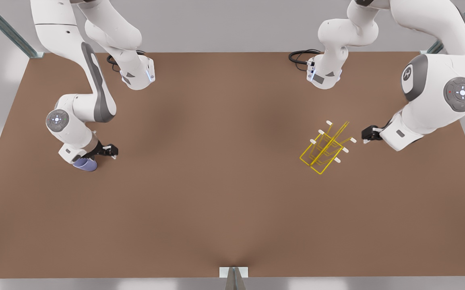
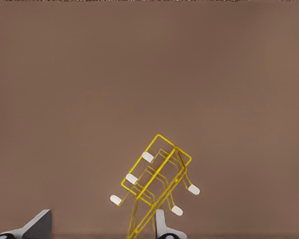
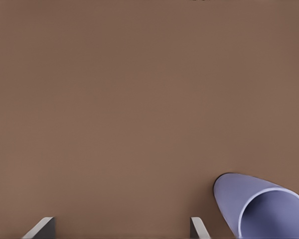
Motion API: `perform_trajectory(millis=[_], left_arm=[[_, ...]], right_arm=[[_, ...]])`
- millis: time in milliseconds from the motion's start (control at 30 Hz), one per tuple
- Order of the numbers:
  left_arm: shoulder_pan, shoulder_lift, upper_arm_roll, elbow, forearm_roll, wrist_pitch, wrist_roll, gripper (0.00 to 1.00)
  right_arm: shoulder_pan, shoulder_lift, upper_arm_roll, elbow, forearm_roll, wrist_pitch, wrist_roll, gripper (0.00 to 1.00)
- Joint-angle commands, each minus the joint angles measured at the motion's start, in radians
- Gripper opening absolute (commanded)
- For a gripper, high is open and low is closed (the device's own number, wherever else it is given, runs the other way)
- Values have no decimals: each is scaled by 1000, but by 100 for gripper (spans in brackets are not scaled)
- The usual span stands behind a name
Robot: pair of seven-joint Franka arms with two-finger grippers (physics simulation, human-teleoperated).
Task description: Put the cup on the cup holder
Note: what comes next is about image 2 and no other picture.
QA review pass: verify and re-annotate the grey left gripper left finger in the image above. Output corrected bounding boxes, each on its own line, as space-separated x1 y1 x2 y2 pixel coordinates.
0 209 52 239

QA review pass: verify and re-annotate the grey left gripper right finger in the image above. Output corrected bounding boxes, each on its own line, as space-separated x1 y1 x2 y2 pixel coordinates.
154 209 187 239

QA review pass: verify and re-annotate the yellow wire cup holder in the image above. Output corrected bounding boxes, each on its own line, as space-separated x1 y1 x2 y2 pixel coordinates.
110 134 201 239

